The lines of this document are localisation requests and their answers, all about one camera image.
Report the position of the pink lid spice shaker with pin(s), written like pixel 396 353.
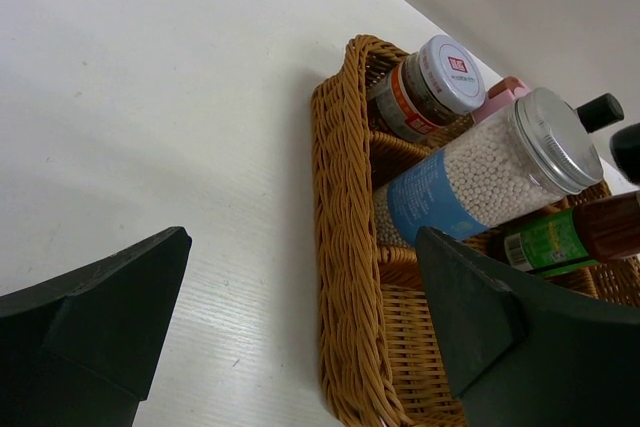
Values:
pixel 500 95

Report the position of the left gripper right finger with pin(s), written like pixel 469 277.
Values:
pixel 520 351

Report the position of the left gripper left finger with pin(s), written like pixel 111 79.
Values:
pixel 82 348

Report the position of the tall dark vinegar bottle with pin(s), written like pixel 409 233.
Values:
pixel 625 150

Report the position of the red sauce bottle green label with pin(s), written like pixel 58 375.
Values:
pixel 588 234

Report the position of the sago jar blue label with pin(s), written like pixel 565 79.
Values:
pixel 527 155

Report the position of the black lid pepper shaker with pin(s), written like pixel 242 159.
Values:
pixel 600 112

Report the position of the brown wicker divided basket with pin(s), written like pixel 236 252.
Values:
pixel 380 364

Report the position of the sauce jar white lid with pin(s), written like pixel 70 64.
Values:
pixel 426 92

